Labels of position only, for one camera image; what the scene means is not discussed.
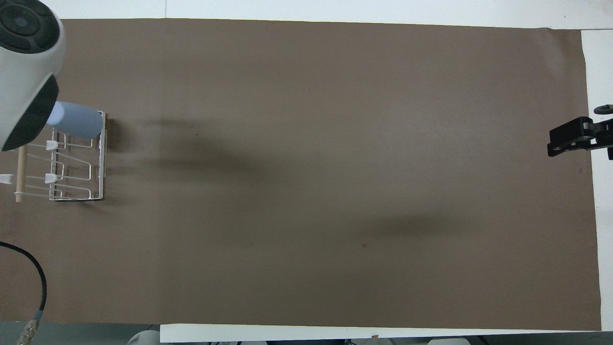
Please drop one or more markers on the light blue cup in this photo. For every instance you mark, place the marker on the light blue cup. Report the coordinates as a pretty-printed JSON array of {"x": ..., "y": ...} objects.
[{"x": 76, "y": 122}]

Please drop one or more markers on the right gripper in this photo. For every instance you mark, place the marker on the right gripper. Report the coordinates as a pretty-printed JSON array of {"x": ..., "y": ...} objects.
[{"x": 605, "y": 134}]

